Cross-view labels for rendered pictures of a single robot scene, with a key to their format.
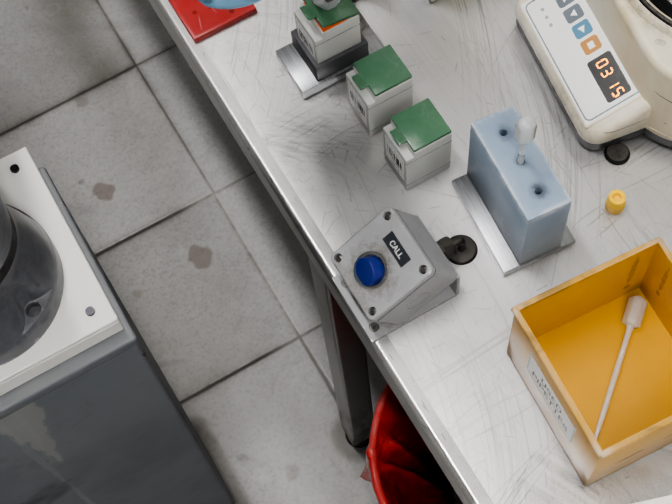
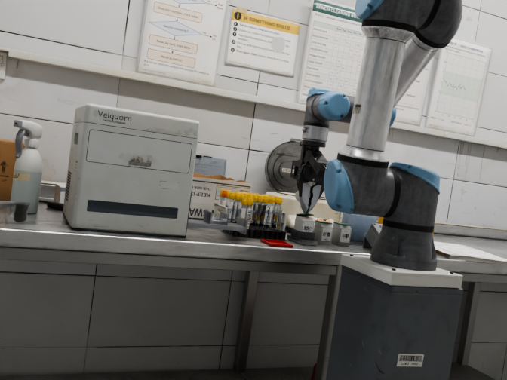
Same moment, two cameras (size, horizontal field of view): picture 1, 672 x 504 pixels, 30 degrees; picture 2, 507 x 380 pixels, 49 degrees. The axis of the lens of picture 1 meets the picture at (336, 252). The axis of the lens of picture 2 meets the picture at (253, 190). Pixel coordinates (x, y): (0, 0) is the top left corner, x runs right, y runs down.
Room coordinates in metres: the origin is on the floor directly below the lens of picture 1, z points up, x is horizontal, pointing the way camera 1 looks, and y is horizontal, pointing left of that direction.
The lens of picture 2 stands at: (0.86, 1.58, 1.09)
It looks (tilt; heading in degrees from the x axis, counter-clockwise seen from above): 3 degrees down; 269
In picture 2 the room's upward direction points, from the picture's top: 8 degrees clockwise
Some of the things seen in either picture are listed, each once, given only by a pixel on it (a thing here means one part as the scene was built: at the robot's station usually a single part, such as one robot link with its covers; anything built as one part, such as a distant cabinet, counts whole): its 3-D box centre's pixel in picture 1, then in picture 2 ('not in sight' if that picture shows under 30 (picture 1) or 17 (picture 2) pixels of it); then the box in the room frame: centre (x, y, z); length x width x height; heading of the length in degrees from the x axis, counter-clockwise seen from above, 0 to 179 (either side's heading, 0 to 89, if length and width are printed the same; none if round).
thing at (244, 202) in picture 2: not in sight; (256, 217); (0.80, -0.02, 0.93); 0.17 x 0.09 x 0.11; 23
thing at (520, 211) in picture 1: (516, 189); (357, 228); (0.47, -0.16, 0.92); 0.10 x 0.07 x 0.10; 17
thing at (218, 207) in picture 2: not in sight; (249, 219); (0.82, -0.13, 0.91); 0.20 x 0.10 x 0.07; 22
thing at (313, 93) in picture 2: not in sight; (318, 108); (0.66, -0.03, 1.27); 0.09 x 0.08 x 0.11; 101
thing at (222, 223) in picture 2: not in sight; (207, 220); (0.93, 0.12, 0.92); 0.21 x 0.07 x 0.05; 22
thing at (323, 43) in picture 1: (328, 30); (303, 227); (0.66, -0.02, 0.92); 0.05 x 0.04 x 0.06; 112
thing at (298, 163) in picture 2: not in sight; (309, 161); (0.67, -0.04, 1.11); 0.09 x 0.08 x 0.12; 112
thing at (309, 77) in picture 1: (330, 47); (302, 236); (0.66, -0.02, 0.89); 0.09 x 0.05 x 0.04; 112
